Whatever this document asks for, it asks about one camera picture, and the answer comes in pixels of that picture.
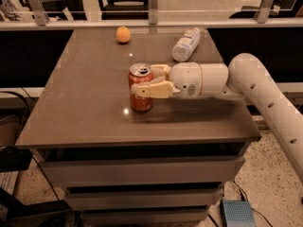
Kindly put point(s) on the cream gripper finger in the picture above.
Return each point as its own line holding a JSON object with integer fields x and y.
{"x": 162, "y": 89}
{"x": 160, "y": 70}

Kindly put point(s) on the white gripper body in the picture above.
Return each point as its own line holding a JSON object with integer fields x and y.
{"x": 186, "y": 78}

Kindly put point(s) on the red coke can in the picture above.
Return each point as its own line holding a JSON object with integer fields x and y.
{"x": 140, "y": 72}

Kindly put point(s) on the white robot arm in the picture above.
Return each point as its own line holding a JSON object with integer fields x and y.
{"x": 244, "y": 76}

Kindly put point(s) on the orange fruit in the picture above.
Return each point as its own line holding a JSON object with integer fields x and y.
{"x": 123, "y": 34}

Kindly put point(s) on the grey drawer cabinet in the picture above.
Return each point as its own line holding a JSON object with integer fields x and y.
{"x": 117, "y": 166}

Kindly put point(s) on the black office chair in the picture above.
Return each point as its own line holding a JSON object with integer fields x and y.
{"x": 124, "y": 9}

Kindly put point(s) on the blue perforated box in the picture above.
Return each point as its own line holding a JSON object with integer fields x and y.
{"x": 237, "y": 214}

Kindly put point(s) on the black device on left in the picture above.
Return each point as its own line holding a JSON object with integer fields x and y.
{"x": 13, "y": 159}

